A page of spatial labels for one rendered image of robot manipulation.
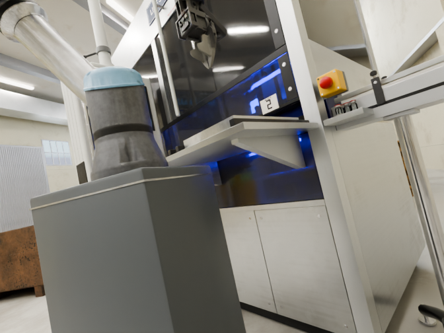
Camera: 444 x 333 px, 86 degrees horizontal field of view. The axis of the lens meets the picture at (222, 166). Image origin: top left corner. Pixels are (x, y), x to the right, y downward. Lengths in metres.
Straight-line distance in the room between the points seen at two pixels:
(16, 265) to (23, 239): 0.29
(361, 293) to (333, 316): 0.17
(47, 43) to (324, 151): 0.87
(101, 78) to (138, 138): 0.13
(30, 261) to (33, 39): 2.73
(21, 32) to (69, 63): 0.13
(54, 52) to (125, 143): 0.35
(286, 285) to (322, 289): 0.17
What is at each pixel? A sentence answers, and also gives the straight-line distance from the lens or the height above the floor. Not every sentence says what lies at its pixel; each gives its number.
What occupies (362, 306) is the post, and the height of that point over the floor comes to 0.22.
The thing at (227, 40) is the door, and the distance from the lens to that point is 1.29.
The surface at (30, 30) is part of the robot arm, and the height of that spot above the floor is 1.20.
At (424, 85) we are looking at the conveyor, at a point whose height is 0.90.
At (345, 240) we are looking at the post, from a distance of 0.98.
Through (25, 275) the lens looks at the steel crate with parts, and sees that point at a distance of 3.37.
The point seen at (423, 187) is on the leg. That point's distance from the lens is 1.02.
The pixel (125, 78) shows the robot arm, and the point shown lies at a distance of 0.52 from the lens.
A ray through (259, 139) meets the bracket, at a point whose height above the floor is 0.85.
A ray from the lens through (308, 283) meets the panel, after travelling 1.13.
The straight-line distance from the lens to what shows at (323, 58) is 1.15.
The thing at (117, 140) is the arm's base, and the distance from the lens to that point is 0.48.
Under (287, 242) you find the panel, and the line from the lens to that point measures 1.10.
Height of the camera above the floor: 0.74
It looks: 4 degrees up
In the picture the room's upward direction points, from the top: 12 degrees counter-clockwise
